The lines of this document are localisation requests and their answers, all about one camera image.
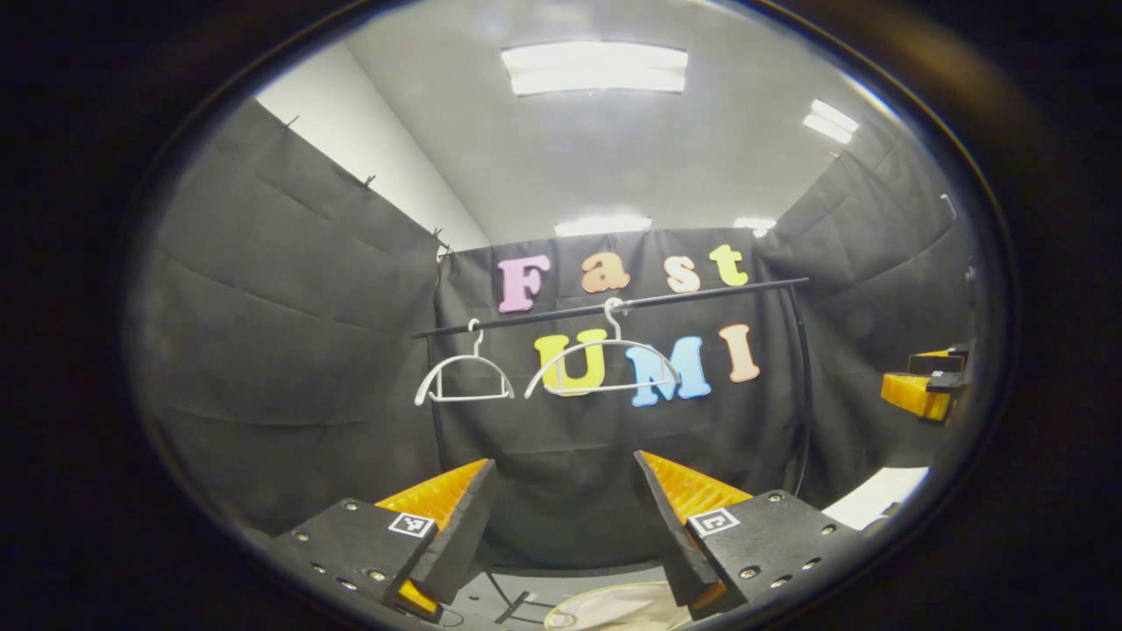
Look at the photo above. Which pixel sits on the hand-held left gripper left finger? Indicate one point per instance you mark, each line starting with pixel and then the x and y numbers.
pixel 456 543

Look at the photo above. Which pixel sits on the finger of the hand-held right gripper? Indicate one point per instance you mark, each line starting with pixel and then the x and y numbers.
pixel 916 396
pixel 942 361

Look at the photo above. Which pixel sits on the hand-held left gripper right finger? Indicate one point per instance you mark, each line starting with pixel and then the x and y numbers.
pixel 679 548

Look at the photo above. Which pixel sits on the cream fabric laundry hamper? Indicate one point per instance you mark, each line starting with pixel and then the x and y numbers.
pixel 561 620

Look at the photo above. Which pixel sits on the white plastic clothes hanger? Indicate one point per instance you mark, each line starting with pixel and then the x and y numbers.
pixel 463 359
pixel 585 346

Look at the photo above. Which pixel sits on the black metal clothes rack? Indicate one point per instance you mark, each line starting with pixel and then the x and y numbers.
pixel 666 301

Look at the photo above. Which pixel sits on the white flat board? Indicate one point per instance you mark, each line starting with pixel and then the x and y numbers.
pixel 877 495

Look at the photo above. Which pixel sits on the small ceiling light panel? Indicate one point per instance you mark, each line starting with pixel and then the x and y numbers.
pixel 603 226
pixel 831 121
pixel 756 226

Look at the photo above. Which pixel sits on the large ceiling light panel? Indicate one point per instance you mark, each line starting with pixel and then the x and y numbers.
pixel 596 68

